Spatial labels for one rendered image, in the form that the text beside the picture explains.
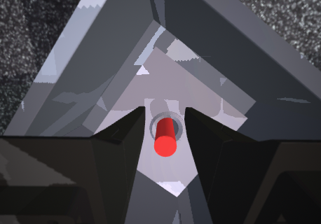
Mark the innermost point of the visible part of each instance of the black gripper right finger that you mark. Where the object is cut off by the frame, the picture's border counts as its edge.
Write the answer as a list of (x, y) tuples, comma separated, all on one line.
[(237, 172)]

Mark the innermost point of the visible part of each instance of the red peg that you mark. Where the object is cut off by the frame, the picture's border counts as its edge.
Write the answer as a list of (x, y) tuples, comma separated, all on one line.
[(165, 143)]

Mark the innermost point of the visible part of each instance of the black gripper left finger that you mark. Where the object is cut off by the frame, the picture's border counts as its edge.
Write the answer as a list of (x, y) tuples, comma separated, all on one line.
[(104, 164)]

